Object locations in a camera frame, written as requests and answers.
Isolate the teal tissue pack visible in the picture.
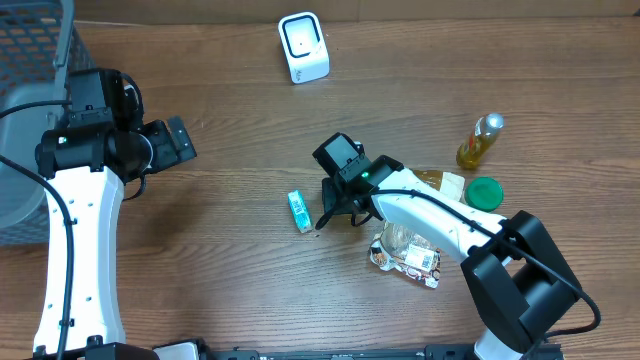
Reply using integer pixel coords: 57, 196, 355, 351
287, 190, 313, 233

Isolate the brown nut pouch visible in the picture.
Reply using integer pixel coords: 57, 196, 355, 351
374, 168, 465, 263

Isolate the green lid jar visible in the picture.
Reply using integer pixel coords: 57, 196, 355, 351
464, 177, 504, 212

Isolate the yellow drink bottle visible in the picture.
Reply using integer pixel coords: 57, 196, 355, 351
456, 113, 505, 170

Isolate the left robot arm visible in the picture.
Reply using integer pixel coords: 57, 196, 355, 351
33, 68, 197, 359

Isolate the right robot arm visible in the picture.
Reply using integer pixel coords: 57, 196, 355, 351
313, 133, 583, 359

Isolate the white barcode scanner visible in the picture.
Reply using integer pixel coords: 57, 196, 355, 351
278, 11, 330, 84

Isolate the grey plastic mesh basket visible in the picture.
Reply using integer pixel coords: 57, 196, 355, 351
1, 0, 94, 246

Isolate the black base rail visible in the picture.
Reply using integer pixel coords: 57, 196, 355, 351
154, 342, 566, 360

